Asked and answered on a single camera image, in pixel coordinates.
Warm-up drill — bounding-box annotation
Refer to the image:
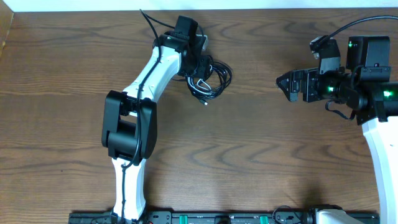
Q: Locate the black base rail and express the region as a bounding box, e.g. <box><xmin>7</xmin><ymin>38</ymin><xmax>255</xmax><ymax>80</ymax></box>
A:
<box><xmin>68</xmin><ymin>210</ymin><xmax>381</xmax><ymax>224</ymax></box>

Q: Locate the black usb cable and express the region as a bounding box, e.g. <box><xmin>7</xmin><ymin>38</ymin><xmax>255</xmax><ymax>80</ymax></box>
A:
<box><xmin>185</xmin><ymin>55</ymin><xmax>233</xmax><ymax>106</ymax></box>

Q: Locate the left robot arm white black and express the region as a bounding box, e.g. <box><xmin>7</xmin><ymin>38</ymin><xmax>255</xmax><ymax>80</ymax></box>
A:
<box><xmin>101</xmin><ymin>16</ymin><xmax>210</xmax><ymax>223</ymax></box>

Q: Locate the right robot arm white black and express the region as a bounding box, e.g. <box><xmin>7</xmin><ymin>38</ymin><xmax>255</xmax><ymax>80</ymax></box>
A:
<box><xmin>276</xmin><ymin>35</ymin><xmax>397</xmax><ymax>223</ymax></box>

